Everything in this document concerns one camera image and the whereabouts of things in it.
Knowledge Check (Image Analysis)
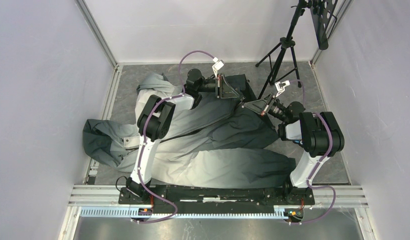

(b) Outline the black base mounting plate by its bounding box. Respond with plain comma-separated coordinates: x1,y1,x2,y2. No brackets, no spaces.
118,184,316,208

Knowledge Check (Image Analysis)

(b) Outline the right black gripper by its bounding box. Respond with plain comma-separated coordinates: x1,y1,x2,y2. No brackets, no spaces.
244,92,288,123

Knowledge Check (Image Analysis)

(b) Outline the grey black gradient jacket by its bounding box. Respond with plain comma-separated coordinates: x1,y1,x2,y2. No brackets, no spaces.
82,93,296,189

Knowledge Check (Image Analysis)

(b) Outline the black tripod stand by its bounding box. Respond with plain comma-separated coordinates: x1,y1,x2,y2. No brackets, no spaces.
255,0,312,99

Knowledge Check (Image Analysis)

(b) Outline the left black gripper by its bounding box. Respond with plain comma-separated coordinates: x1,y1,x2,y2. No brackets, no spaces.
197,73,240,99

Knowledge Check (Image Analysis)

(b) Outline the black perforated panel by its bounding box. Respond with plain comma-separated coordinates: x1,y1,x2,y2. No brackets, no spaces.
310,0,338,51

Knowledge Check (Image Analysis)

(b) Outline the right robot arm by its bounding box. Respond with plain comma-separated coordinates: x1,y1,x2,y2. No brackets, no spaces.
242,93,345,204

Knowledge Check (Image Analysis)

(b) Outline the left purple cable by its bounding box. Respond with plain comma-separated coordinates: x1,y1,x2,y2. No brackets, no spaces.
131,50,220,225

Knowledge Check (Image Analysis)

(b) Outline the white slotted cable duct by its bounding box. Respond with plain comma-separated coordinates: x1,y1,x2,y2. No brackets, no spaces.
79,205,305,220

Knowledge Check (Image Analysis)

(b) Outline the purple cable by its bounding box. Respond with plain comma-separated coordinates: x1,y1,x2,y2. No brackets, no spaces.
131,50,220,225
284,78,338,226

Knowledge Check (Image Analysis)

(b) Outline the blue yellow small object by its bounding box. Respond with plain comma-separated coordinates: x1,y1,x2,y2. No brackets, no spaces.
292,139,304,148

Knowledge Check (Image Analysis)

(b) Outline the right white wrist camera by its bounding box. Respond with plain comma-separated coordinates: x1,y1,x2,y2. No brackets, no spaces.
274,80,291,98

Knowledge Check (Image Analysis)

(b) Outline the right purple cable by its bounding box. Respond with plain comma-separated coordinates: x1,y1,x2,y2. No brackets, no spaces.
284,78,338,226

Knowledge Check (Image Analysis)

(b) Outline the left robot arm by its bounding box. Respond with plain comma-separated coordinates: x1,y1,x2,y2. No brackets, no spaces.
125,68,248,204

